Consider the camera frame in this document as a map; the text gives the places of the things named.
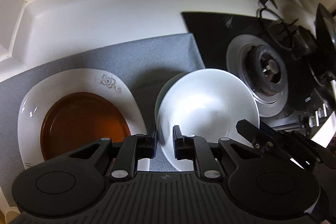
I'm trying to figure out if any white bowl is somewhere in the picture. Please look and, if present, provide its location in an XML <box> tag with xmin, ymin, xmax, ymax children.
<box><xmin>155</xmin><ymin>69</ymin><xmax>260</xmax><ymax>171</ymax></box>

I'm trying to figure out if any brown round plate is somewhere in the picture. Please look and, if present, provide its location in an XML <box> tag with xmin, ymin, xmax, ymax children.
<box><xmin>40</xmin><ymin>92</ymin><xmax>130</xmax><ymax>161</ymax></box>

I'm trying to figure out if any grey table mat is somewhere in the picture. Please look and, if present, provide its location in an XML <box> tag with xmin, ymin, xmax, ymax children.
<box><xmin>1</xmin><ymin>34</ymin><xmax>205</xmax><ymax>206</ymax></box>

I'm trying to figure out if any white floral square plate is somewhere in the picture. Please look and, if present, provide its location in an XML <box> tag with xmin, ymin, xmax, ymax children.
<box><xmin>18</xmin><ymin>68</ymin><xmax>147</xmax><ymax>169</ymax></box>

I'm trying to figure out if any black gas stove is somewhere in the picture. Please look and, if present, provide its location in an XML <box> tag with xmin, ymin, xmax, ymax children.
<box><xmin>182</xmin><ymin>0</ymin><xmax>335</xmax><ymax>146</ymax></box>

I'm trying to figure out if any black wok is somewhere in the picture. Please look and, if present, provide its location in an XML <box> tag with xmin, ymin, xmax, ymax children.
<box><xmin>315</xmin><ymin>3</ymin><xmax>335</xmax><ymax>69</ymax></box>

